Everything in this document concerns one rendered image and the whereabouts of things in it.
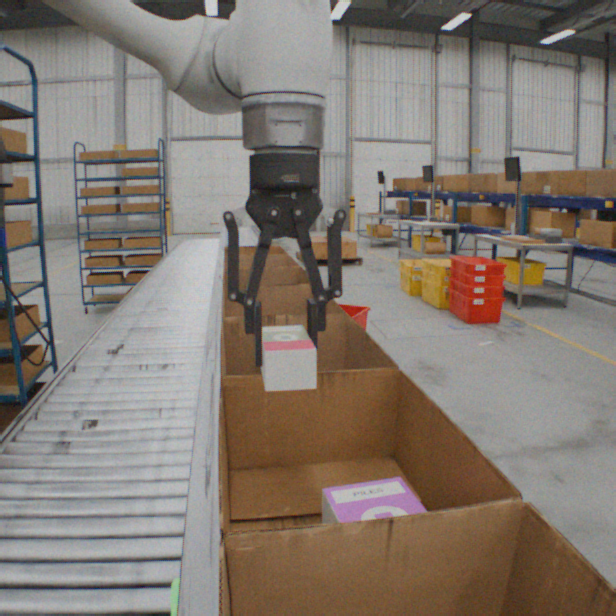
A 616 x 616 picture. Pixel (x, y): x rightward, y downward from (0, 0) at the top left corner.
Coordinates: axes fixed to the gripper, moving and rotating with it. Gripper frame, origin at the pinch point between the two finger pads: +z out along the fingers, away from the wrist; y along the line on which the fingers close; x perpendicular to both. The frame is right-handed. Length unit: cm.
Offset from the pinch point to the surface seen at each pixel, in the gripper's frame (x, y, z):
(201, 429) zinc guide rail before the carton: 34.2, -12.7, 28.0
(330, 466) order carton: 17.6, 9.1, 28.1
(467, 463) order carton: -7.2, 20.7, 14.9
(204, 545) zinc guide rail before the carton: -0.8, -11.1, 27.9
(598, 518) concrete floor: 94, 145, 117
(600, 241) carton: 440, 419, 33
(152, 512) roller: 29, -23, 43
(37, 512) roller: 30, -46, 43
